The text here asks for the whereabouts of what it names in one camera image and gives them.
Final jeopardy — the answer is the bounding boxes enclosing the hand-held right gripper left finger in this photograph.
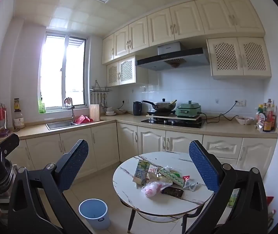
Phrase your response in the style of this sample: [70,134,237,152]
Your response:
[7,139,93,234]

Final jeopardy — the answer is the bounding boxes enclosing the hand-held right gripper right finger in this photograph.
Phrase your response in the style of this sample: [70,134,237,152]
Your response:
[183,140,269,234]

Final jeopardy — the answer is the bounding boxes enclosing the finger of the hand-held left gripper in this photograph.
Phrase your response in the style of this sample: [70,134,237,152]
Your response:
[0,133,20,157]

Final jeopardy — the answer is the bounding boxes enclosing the light green snack packet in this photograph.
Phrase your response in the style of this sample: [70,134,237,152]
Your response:
[159,168,186,187]

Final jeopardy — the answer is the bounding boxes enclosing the pink plastic bag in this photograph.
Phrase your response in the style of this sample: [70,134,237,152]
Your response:
[141,180,174,198]

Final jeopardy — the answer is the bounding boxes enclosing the blue plastic bin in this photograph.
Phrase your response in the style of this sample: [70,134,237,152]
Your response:
[78,199,111,230]

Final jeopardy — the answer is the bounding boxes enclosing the green white drink carton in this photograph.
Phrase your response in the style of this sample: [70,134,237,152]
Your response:
[132,160,150,185]

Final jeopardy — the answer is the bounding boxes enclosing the large clear bottle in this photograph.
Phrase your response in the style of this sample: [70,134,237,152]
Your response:
[13,110,25,129]

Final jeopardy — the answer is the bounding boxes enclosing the round white marble table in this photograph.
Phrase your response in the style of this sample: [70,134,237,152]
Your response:
[113,151,215,233]

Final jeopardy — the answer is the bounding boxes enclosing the cream lower kitchen cabinets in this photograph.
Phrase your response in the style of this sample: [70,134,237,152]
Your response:
[0,122,278,183]

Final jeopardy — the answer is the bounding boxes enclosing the dark foil wrapper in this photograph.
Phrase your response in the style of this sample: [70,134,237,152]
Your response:
[161,186,184,198]

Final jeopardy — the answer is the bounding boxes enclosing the stainless steel sink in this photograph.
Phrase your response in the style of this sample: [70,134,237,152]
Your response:
[46,119,104,130]

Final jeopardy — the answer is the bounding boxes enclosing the beige kitchen countertop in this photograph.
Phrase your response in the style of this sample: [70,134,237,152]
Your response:
[0,114,278,143]

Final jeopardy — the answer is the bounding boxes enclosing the red plastic basin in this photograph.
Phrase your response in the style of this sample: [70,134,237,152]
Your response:
[74,114,94,125]

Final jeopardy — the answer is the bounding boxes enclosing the metal faucet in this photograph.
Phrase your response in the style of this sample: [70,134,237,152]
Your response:
[64,97,76,125]

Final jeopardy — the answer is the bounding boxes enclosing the black gas stove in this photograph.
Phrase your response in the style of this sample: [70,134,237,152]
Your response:
[141,117,206,129]

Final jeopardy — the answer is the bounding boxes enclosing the wooden cutting board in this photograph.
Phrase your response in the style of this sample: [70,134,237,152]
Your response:
[89,104,100,122]

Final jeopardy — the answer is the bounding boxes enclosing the green electric cooker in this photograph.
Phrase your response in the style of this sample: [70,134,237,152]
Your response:
[176,100,202,117]

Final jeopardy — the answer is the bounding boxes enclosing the small white bowl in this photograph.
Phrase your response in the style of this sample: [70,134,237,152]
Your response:
[235,116,255,125]

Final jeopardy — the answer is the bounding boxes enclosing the wok with lid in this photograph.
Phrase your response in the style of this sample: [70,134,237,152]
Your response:
[141,98,178,111]

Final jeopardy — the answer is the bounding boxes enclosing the hanging utensil rack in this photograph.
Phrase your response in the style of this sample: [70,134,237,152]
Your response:
[90,80,112,108]

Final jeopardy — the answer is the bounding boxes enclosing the kitchen window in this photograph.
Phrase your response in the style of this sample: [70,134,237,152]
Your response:
[38,32,88,114]

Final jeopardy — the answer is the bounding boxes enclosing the group of condiment bottles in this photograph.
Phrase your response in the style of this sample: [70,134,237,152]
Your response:
[256,99,276,132]

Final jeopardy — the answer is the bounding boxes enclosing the black electric kettle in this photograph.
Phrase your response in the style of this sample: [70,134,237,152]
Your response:
[133,101,142,116]

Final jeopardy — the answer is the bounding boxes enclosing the small lattice door cabinet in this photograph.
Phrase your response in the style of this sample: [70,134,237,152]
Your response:
[106,56,149,87]

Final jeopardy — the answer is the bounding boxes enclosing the black range hood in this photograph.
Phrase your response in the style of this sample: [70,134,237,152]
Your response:
[135,42,210,72]

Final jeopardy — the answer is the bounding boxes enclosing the large lattice door cabinet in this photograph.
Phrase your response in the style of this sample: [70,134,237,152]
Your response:
[206,37,272,80]

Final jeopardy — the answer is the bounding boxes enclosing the wire rack with red utensils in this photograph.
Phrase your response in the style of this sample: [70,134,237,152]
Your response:
[0,102,10,137]

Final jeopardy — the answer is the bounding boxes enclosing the black power cable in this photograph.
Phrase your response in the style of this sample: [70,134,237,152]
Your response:
[200,101,238,123]

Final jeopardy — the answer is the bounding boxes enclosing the cream upper wall cabinets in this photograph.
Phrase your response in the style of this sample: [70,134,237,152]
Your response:
[102,0,266,65]

